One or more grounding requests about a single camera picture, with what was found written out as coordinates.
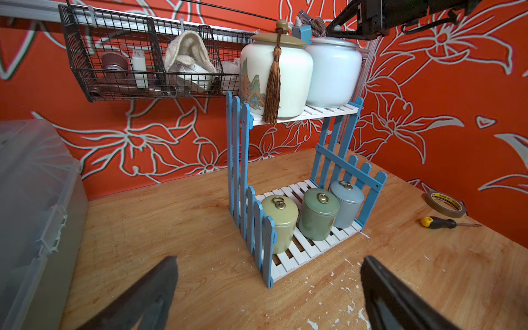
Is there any blue white slatted shelf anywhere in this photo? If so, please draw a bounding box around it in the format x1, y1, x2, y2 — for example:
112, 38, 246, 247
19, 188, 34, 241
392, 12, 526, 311
225, 93, 388, 288

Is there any brown tape roll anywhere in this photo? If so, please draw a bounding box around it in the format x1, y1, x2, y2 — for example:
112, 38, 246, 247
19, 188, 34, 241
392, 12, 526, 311
425, 191, 467, 219

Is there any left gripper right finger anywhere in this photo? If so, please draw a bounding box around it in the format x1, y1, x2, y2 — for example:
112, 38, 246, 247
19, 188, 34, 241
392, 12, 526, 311
360, 256, 458, 329

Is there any white box in basket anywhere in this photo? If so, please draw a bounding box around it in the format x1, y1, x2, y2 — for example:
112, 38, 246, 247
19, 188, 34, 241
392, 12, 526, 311
132, 49, 149, 89

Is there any grey-blue small canister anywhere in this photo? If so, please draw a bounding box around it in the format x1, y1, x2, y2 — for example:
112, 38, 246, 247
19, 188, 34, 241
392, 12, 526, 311
329, 180, 364, 229

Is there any black yellow screwdriver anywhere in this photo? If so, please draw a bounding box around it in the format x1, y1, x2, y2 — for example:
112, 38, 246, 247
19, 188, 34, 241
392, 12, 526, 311
420, 217, 482, 230

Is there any yellow-green small canister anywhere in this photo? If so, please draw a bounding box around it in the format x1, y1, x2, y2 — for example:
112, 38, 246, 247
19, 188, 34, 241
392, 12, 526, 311
262, 195, 299, 254

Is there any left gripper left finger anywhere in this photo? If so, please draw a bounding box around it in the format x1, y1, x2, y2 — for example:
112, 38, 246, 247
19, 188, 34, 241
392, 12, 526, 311
79, 256, 178, 329

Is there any black wire wall basket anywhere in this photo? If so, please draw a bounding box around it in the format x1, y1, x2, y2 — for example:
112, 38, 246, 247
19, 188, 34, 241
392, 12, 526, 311
59, 4, 252, 102

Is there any white ceramic jar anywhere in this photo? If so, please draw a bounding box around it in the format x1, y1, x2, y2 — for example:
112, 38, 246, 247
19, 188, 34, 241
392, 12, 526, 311
305, 37, 362, 108

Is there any green small canister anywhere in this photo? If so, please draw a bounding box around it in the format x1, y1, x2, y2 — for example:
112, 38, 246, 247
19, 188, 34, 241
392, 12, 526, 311
299, 188, 340, 241

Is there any beige felt cloth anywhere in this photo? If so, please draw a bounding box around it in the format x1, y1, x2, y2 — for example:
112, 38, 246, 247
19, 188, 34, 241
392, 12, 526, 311
163, 31, 219, 92

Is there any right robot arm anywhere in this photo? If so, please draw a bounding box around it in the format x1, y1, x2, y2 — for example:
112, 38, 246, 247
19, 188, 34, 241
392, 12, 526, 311
326, 0, 480, 40

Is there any clear plastic storage box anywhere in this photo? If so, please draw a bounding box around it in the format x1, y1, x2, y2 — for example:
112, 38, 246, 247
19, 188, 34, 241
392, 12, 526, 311
1, 120, 88, 329

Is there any metal shower hose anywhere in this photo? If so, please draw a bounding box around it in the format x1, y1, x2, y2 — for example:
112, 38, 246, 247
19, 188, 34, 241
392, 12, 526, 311
295, 10, 327, 38

